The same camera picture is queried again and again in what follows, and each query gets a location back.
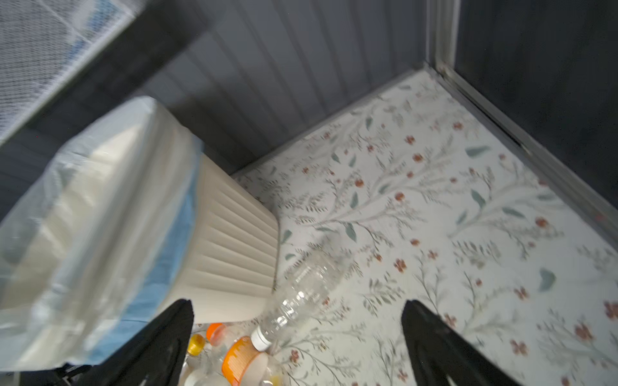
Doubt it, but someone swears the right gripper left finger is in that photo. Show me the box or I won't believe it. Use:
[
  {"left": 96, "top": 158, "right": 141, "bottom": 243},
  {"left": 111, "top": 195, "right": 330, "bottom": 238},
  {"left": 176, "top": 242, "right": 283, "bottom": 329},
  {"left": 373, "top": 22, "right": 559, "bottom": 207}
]
[{"left": 76, "top": 299, "right": 194, "bottom": 385}]

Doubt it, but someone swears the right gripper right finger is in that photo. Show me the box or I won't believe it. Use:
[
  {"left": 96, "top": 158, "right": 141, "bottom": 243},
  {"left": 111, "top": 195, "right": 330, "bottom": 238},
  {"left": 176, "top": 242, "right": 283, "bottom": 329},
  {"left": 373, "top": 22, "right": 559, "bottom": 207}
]
[{"left": 401, "top": 300, "right": 518, "bottom": 385}]

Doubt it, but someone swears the red label clear bottle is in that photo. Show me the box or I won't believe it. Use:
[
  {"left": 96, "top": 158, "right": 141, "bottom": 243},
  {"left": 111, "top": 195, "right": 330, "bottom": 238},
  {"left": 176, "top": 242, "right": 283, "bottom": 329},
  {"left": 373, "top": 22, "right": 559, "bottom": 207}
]
[{"left": 187, "top": 334, "right": 207, "bottom": 358}]

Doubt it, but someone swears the orange label clear bottle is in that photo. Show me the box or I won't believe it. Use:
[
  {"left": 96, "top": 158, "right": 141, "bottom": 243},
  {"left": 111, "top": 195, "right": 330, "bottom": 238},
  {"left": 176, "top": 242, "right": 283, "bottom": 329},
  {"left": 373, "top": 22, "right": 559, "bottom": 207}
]
[{"left": 206, "top": 323, "right": 269, "bottom": 386}]

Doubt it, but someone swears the large clear bottle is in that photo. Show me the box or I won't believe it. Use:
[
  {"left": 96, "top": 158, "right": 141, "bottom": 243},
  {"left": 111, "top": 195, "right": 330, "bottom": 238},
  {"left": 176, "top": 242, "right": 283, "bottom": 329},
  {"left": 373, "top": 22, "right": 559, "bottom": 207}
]
[{"left": 249, "top": 233, "right": 353, "bottom": 352}]

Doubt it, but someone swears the white plastic waste bin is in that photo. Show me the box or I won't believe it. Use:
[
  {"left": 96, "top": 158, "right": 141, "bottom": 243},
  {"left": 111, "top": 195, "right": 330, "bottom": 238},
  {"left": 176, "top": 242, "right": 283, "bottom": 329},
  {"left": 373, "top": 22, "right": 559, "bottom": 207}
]
[{"left": 0, "top": 96, "right": 280, "bottom": 372}]

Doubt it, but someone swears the clear bin liner bag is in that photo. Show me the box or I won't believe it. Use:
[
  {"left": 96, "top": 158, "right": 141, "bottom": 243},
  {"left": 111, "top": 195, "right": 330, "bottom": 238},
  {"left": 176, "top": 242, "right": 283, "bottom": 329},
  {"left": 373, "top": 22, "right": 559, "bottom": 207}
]
[{"left": 1, "top": 96, "right": 202, "bottom": 372}]

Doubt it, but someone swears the floral table mat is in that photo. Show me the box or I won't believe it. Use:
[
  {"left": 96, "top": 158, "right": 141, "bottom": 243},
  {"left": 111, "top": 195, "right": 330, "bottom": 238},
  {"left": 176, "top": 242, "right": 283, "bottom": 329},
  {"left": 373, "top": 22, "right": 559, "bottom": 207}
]
[{"left": 236, "top": 72, "right": 617, "bottom": 385}]

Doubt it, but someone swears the white wire mesh basket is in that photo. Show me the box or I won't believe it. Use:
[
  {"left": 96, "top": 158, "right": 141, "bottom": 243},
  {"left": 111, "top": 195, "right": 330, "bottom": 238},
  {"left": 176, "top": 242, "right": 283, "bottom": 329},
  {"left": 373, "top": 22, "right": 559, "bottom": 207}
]
[{"left": 1, "top": 0, "right": 146, "bottom": 141}]

